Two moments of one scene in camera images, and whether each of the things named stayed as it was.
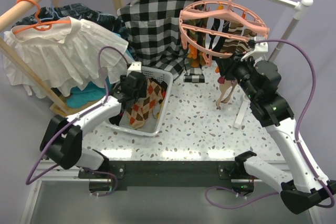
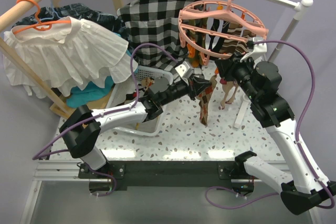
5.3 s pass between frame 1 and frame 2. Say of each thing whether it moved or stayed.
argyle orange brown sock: moved
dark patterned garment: stayed
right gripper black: stayed
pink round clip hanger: stayed
